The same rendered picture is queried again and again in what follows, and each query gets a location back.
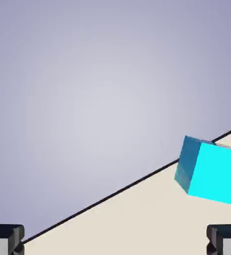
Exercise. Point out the large cyan box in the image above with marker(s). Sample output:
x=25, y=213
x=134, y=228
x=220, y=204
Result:
x=215, y=173

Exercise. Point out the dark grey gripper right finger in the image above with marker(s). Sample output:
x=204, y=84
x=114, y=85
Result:
x=227, y=239

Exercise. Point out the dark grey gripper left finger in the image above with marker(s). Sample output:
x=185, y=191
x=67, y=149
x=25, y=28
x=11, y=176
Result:
x=2, y=239

